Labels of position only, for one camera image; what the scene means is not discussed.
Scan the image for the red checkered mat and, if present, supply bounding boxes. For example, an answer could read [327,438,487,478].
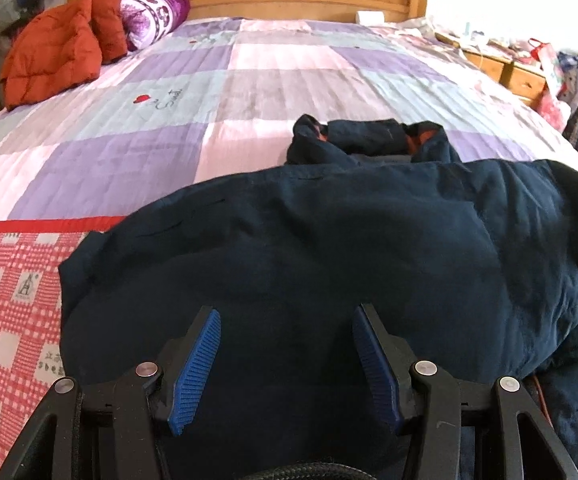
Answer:
[0,216,130,451]

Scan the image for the wooden nightstand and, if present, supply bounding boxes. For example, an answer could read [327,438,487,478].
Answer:
[466,50,552,108]

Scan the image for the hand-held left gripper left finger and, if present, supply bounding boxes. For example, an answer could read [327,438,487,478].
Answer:
[0,305,222,480]

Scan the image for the pink bag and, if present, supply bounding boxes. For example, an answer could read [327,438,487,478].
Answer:
[536,85,572,133]

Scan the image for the pile of small nightstand items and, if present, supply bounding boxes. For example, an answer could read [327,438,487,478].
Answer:
[434,21,535,60]

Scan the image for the orange down jacket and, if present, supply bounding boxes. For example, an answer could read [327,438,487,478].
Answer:
[0,0,130,110]

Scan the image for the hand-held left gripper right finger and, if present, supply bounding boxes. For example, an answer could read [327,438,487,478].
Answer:
[351,302,578,480]

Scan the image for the pastel patchwork bed sheet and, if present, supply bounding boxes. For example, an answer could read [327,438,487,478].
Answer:
[0,16,578,223]

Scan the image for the red gift bag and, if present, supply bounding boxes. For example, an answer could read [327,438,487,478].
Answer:
[529,37,563,78]

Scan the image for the navy padded jacket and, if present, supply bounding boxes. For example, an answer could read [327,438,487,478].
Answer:
[59,114,578,480]

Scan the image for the purple patterned pillow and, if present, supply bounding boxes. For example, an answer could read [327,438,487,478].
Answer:
[119,0,191,52]

